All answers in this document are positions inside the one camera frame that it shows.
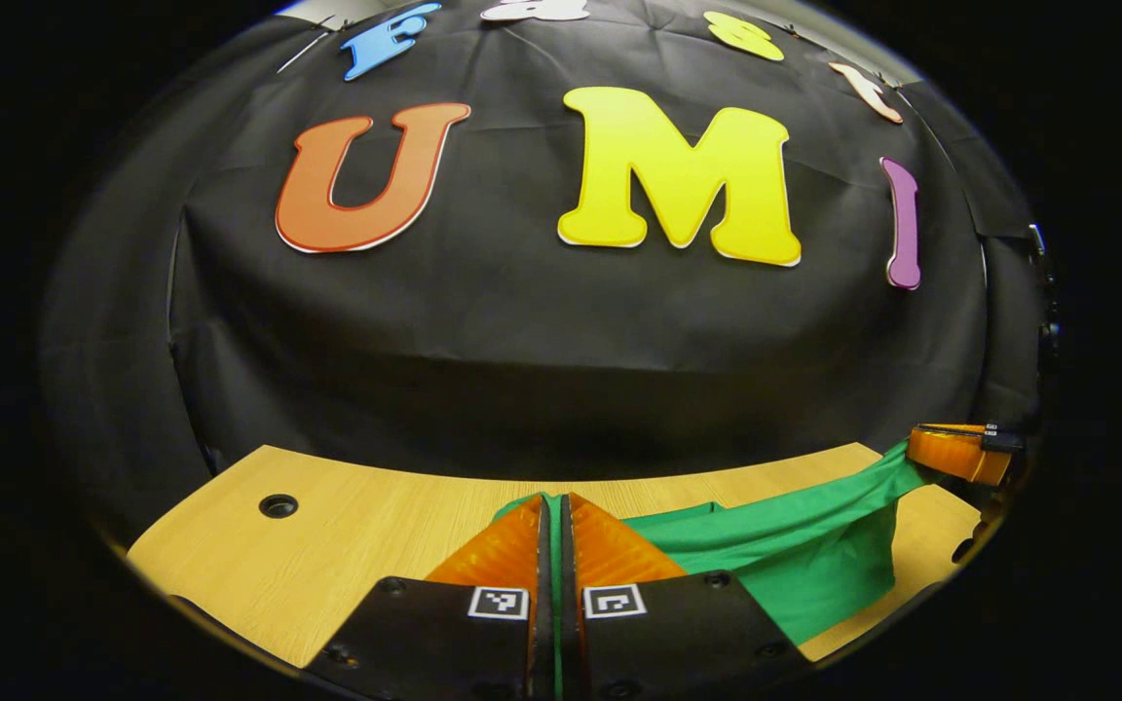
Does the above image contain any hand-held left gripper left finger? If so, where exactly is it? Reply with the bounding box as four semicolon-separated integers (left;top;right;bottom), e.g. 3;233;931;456
303;494;554;701

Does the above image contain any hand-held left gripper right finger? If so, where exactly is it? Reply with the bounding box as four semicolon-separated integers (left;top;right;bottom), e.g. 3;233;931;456
559;492;815;701

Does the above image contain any black backdrop cloth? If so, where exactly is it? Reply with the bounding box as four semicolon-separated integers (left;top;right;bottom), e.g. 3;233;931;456
40;0;1049;532

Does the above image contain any green T-shirt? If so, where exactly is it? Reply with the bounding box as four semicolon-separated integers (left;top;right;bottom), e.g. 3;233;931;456
493;440;932;646

